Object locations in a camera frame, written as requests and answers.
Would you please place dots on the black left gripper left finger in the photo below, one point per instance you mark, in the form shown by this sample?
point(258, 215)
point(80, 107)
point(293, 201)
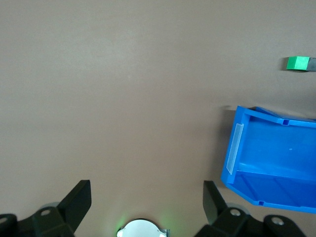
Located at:
point(76, 202)

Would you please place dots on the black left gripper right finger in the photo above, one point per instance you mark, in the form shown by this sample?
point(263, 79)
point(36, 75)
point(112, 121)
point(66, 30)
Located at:
point(212, 205)

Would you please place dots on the small green cube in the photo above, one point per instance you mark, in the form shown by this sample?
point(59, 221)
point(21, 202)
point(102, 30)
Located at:
point(300, 63)

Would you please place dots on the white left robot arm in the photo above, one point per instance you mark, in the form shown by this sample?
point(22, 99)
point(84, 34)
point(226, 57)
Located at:
point(140, 229)

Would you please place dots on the blue plastic storage bin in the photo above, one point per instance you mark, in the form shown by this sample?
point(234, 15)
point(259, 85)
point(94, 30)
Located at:
point(271, 153)

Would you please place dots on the brown table mat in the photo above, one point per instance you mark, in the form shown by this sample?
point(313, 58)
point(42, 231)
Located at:
point(123, 98)

